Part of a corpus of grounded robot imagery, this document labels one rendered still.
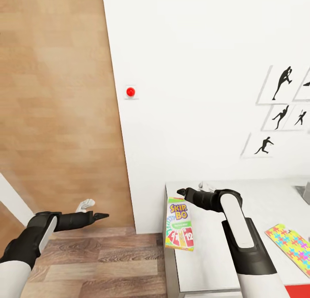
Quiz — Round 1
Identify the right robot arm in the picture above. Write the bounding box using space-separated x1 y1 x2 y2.
177 181 290 298

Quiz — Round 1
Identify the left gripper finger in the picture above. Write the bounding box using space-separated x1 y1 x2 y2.
93 213 109 223

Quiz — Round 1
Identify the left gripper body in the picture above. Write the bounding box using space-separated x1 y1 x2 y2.
67 211 93 230

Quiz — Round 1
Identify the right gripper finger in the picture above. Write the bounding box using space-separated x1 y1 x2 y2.
177 189 187 196

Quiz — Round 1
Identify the jigsaw puzzle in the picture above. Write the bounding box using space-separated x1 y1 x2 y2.
265 223 310 278

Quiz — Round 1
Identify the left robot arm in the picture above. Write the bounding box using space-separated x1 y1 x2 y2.
0 199 109 298

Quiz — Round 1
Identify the board game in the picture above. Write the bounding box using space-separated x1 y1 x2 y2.
165 197 194 251

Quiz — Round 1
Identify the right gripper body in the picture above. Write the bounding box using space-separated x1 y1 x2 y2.
184 187 209 210

